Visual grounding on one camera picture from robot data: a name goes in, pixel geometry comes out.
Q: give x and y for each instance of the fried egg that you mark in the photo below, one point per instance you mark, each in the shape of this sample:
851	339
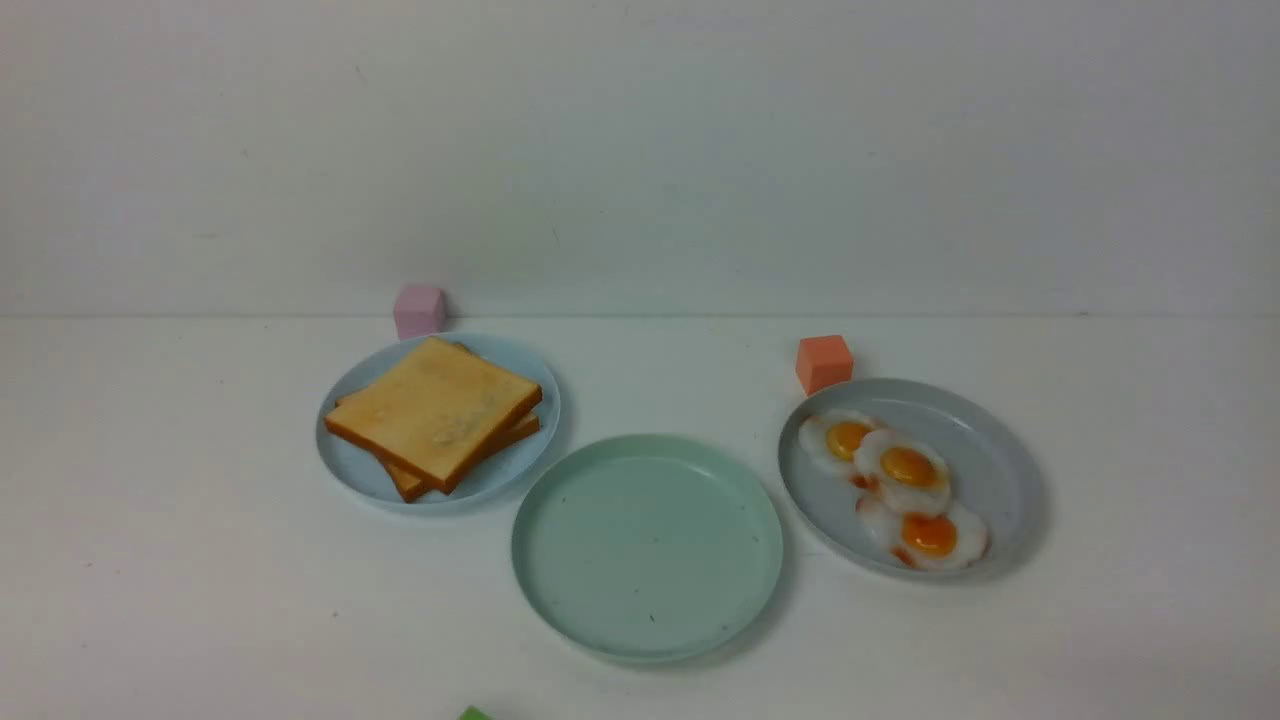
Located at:
905	474
830	440
952	540

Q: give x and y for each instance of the orange cube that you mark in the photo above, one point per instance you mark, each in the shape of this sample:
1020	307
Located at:
822	362

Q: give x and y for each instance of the mint green plate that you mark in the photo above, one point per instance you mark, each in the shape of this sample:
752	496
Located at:
648	549

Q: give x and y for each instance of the pink cube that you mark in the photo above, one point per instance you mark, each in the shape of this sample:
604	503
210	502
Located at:
419	310

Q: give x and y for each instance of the light blue plate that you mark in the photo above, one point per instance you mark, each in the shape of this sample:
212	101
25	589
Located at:
436	424

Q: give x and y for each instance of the grey plate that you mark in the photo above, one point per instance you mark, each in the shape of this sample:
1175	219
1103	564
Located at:
992	474

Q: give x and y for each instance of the green block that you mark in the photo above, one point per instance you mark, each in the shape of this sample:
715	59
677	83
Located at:
473	713

